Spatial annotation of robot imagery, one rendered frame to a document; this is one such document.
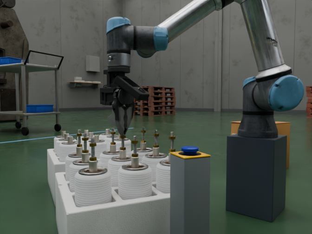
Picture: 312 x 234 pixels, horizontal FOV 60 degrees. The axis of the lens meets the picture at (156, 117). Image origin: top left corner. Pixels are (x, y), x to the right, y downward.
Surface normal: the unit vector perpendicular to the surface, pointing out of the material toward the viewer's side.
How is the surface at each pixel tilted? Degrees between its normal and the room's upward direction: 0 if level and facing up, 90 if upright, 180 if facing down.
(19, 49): 90
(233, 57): 90
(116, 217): 90
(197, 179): 90
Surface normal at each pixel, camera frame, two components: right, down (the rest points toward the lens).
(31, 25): 0.78, 0.04
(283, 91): 0.17, 0.18
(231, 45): -0.63, 0.04
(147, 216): 0.41, 0.05
